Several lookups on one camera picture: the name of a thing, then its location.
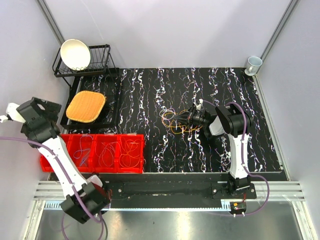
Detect pink cable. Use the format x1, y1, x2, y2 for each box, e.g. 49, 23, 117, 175
98, 142, 120, 170

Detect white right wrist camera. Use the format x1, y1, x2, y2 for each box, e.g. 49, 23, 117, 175
195, 99, 204, 111

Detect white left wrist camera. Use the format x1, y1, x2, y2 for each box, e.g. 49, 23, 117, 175
0, 102, 26, 124

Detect pale blue mug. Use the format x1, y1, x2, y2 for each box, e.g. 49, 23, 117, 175
244, 56, 263, 76

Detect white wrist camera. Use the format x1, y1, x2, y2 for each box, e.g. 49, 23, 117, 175
0, 102, 26, 124
195, 99, 204, 111

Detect red bin far left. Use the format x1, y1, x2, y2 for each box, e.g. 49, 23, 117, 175
39, 155, 54, 173

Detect blue cable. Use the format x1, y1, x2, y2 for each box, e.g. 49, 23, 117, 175
73, 136, 92, 167

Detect orange woven tray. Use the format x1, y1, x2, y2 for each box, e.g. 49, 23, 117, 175
65, 90, 107, 124

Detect black tray stand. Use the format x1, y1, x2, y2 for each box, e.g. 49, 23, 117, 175
60, 73, 122, 131

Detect black patterned table mat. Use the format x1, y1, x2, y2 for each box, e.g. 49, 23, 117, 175
67, 67, 283, 174

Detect white bowl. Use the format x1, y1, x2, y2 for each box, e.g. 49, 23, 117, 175
60, 39, 91, 71

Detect white purple cable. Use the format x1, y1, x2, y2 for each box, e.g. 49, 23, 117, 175
159, 107, 178, 123

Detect black wire dish rack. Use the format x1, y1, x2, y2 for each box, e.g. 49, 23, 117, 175
52, 44, 120, 78

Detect red bin right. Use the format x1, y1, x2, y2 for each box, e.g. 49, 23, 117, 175
117, 134, 145, 174

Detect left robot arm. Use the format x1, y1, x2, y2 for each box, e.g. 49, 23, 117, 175
16, 97, 111, 224

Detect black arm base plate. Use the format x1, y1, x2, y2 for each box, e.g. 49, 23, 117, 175
98, 173, 257, 210

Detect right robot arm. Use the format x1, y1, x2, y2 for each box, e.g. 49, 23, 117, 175
173, 102, 253, 199

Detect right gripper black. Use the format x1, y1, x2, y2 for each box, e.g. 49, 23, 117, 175
172, 106, 208, 128

